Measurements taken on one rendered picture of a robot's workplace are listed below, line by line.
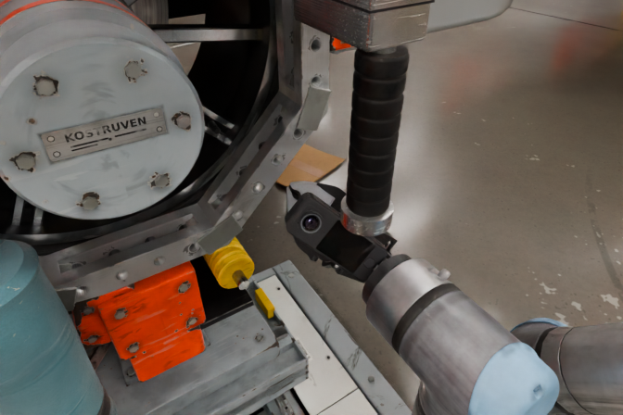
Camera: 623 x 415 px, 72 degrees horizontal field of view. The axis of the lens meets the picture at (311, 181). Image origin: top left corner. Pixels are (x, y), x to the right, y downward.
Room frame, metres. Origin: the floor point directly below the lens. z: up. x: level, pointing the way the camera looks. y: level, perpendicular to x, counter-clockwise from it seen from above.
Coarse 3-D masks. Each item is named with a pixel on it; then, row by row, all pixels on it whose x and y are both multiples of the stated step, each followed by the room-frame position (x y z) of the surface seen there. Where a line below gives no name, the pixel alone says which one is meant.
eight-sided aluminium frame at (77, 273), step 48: (288, 0) 0.53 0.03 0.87; (288, 48) 0.52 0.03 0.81; (288, 96) 0.51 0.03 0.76; (240, 144) 0.50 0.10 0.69; (288, 144) 0.47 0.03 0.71; (240, 192) 0.44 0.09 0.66; (96, 240) 0.39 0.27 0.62; (144, 240) 0.41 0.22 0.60; (192, 240) 0.40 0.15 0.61; (96, 288) 0.34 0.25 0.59
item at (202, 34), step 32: (128, 0) 0.49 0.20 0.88; (224, 0) 0.68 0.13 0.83; (256, 0) 0.59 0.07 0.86; (160, 32) 0.51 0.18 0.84; (192, 32) 0.53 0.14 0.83; (224, 32) 0.55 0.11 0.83; (256, 32) 0.57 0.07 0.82; (224, 64) 0.65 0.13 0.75; (256, 64) 0.58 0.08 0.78; (224, 96) 0.61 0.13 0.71; (256, 96) 0.55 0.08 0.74; (224, 128) 0.55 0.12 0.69; (224, 160) 0.52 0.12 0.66; (0, 192) 0.45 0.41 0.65; (192, 192) 0.49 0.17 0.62; (0, 224) 0.38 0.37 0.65; (32, 224) 0.40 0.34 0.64; (64, 224) 0.42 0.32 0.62; (96, 224) 0.42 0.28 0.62; (128, 224) 0.44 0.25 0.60
